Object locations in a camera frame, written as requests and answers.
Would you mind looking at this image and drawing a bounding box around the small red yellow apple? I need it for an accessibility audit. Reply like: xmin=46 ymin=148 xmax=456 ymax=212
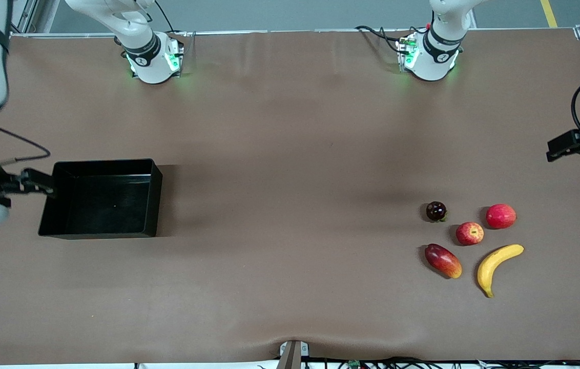
xmin=455 ymin=221 xmax=485 ymax=246

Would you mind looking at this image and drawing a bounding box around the red round peach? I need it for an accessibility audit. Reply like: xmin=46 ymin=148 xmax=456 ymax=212
xmin=486 ymin=203 xmax=517 ymax=230

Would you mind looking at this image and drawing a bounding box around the black base cable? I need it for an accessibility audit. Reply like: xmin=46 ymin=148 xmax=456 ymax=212
xmin=154 ymin=0 xmax=188 ymax=36
xmin=356 ymin=25 xmax=404 ymax=54

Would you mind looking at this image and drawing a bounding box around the black plastic box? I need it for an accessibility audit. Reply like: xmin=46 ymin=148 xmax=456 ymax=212
xmin=38 ymin=158 xmax=163 ymax=240

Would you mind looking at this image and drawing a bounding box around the brown table mat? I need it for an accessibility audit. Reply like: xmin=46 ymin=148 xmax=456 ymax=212
xmin=0 ymin=28 xmax=580 ymax=365

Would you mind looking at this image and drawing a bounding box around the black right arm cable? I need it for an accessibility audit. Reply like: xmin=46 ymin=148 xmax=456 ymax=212
xmin=0 ymin=119 xmax=51 ymax=166

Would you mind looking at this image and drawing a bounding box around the yellow banana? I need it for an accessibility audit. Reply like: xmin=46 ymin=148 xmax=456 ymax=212
xmin=477 ymin=244 xmax=525 ymax=298

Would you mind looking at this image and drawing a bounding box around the dark purple mangosteen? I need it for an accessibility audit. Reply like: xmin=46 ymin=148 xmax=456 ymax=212
xmin=426 ymin=201 xmax=447 ymax=223

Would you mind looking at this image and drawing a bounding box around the red yellow mango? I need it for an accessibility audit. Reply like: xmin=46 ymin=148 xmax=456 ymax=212
xmin=424 ymin=243 xmax=463 ymax=279

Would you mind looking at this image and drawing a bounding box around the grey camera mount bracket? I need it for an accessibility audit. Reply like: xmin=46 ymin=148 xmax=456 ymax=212
xmin=277 ymin=340 xmax=311 ymax=369

